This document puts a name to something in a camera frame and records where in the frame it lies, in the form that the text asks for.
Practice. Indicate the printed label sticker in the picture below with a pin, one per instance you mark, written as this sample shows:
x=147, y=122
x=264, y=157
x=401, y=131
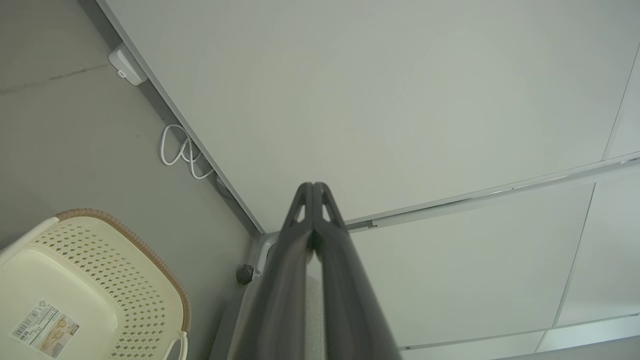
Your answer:
x=45, y=330

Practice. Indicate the white power adapter box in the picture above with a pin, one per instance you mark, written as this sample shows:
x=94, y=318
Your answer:
x=127, y=65

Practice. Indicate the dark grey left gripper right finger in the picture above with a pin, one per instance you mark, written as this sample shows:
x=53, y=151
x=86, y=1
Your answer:
x=350, y=300

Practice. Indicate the cream perforated laundry basket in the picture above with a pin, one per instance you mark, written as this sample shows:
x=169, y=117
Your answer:
x=100, y=280

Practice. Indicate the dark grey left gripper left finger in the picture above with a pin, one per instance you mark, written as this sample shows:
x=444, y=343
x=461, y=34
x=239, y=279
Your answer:
x=280, y=290

